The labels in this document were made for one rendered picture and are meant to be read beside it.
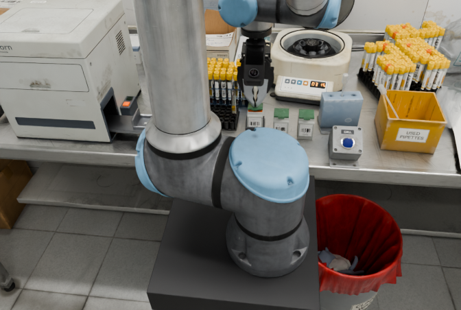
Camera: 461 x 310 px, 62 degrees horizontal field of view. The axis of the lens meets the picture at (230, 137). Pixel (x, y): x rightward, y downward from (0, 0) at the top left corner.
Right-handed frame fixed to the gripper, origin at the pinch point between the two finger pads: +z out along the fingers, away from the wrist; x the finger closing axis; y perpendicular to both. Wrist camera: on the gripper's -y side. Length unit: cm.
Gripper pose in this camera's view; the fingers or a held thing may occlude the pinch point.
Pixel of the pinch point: (255, 103)
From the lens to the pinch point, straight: 99.9
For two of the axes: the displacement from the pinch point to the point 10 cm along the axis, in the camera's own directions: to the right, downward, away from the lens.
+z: 0.3, 7.7, 6.3
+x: -10.0, -0.3, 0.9
